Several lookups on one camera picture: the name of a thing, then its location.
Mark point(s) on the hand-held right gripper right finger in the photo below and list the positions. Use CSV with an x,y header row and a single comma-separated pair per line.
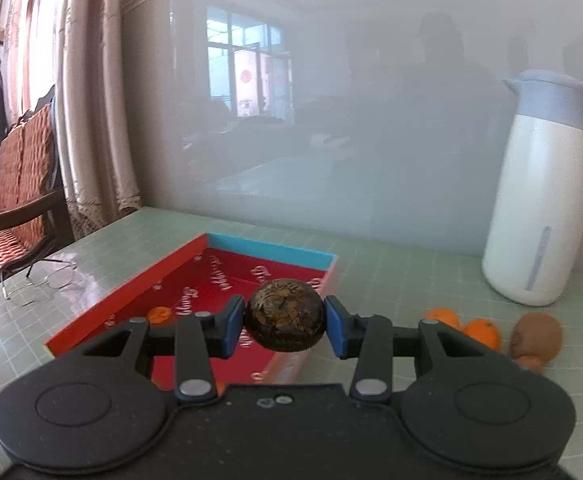
x,y
336,327

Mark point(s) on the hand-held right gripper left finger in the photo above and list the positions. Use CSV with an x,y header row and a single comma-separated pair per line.
x,y
234,327

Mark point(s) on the dark round wrinkled fruit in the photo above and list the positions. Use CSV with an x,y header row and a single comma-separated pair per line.
x,y
286,315

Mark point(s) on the colourful cardboard box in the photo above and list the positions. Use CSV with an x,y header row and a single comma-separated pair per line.
x,y
211,280

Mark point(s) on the tangerine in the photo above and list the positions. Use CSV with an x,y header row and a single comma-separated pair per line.
x,y
159,315
444,317
484,334

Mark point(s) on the small brown fruit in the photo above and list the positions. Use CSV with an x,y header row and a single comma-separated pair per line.
x,y
531,362

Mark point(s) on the brown kiwi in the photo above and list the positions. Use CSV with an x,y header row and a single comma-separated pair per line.
x,y
539,335

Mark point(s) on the green grid mat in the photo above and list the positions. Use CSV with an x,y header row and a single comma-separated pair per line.
x,y
411,280

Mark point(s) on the wooden armchair with red cushions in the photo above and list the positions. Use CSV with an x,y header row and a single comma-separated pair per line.
x,y
26,170

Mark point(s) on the beige curtain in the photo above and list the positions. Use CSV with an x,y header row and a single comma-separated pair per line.
x,y
96,110

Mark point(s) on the white thermos jug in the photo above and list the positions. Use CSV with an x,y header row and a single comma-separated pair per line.
x,y
536,185

